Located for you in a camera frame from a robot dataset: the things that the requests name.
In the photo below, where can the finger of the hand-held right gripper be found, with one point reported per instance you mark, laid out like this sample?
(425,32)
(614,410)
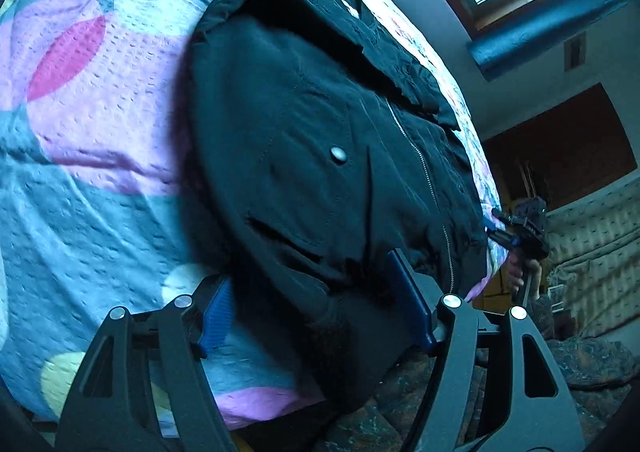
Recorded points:
(500,217)
(497,237)

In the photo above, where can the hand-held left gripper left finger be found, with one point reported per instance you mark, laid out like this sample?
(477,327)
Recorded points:
(216,314)

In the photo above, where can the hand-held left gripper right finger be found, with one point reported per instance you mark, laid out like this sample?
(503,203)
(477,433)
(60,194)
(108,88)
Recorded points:
(410,299)

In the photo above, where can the black zip jacket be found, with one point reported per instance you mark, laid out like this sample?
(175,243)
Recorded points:
(300,171)

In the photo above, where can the person's right hand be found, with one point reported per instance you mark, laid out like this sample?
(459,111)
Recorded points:
(514,278)

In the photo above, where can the cream quilted cover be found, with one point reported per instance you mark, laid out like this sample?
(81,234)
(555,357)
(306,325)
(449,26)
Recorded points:
(595,252)

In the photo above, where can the brown wooden cabinet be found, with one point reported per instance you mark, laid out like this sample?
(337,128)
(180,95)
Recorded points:
(555,146)

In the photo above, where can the dark patterned blanket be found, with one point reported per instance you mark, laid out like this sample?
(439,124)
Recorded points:
(595,362)

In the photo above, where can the blue rolled window blind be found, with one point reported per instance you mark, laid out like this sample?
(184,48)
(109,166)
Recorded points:
(545,26)

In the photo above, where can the pastel circle print bedspread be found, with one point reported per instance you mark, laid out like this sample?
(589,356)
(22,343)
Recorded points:
(100,156)

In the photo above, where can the black garment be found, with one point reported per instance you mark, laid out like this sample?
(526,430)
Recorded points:
(330,11)

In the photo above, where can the wall switch plate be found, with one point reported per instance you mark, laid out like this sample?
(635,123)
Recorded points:
(575,51)

